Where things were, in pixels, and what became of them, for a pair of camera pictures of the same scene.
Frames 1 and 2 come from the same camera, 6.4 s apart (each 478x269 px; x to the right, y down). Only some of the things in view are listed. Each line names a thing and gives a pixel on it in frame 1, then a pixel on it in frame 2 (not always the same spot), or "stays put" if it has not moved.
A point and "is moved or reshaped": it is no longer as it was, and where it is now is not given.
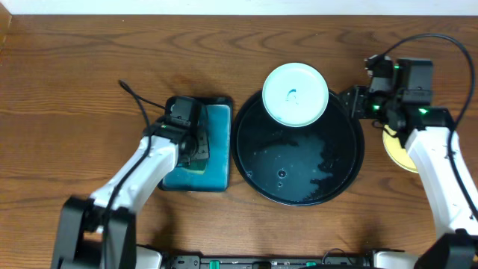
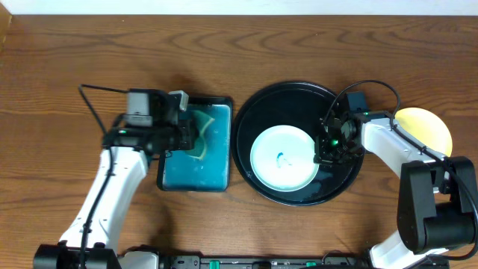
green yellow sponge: (195, 166) is moved or reshaped
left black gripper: (202, 146) -> (190, 131)
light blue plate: (295, 94) -> (282, 158)
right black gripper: (358, 107) -> (321, 155)
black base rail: (275, 261) stays put
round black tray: (296, 166) stays put
